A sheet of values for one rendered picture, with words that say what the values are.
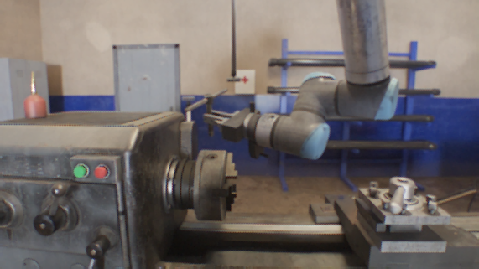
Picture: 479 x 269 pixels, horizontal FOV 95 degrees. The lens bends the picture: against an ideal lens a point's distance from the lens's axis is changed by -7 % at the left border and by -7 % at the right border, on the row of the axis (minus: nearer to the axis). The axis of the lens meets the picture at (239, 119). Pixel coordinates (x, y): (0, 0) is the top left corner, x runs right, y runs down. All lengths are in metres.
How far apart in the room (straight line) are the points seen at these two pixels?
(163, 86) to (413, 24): 4.10
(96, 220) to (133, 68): 3.62
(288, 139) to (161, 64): 3.60
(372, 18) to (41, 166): 0.85
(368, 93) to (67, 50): 4.76
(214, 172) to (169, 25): 3.55
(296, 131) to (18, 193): 0.76
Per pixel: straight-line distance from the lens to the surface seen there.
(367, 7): 0.50
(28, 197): 0.86
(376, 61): 0.54
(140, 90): 4.18
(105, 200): 0.72
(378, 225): 0.76
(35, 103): 1.03
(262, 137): 0.61
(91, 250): 0.74
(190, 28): 4.06
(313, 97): 0.61
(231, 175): 0.90
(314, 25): 4.07
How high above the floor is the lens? 1.44
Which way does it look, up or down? 7 degrees down
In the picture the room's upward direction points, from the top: straight up
